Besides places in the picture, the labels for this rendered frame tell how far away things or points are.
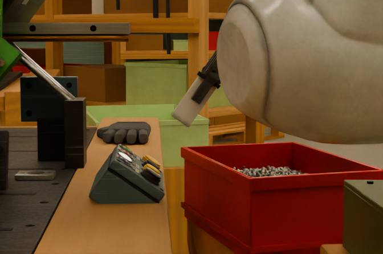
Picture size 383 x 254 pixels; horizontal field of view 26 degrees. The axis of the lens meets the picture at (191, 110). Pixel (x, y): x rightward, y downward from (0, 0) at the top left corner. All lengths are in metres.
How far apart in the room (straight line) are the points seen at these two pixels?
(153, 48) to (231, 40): 8.97
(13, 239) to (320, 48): 0.39
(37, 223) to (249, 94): 0.34
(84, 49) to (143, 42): 0.87
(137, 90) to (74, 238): 3.26
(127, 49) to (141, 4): 5.57
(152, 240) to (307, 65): 0.28
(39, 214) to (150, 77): 3.09
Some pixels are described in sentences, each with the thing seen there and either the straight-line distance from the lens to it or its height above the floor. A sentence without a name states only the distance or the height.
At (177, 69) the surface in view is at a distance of 3.95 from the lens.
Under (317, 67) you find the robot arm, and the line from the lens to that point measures 0.72.
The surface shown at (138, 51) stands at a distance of 9.67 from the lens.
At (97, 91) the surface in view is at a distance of 4.43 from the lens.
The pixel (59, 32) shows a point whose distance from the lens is 1.31.
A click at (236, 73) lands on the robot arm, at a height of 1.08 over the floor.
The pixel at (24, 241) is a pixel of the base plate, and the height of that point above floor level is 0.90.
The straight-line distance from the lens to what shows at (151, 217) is 0.99.
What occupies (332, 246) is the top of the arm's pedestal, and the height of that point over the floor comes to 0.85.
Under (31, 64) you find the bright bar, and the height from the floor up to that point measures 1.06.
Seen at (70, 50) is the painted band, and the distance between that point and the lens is 10.24.
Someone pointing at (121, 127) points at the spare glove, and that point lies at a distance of 1.65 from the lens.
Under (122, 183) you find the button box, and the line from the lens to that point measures 1.06.
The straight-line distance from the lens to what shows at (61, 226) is 0.95.
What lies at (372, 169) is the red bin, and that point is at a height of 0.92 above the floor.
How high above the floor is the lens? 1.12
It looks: 6 degrees down
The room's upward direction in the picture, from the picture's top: straight up
